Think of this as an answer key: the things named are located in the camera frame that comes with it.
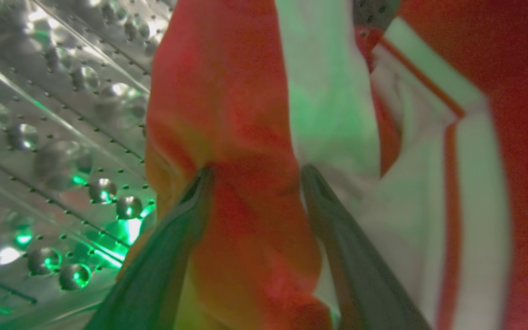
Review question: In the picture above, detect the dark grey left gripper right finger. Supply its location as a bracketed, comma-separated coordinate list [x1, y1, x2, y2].
[301, 165, 432, 330]

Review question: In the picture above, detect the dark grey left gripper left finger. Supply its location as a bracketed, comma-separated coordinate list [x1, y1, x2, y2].
[84, 166, 215, 330]

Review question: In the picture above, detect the red and white garment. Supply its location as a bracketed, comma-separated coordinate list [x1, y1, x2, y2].
[116, 0, 528, 330]

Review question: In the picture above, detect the steel washing machine drum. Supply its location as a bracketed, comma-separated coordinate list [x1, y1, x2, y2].
[0, 0, 177, 330]

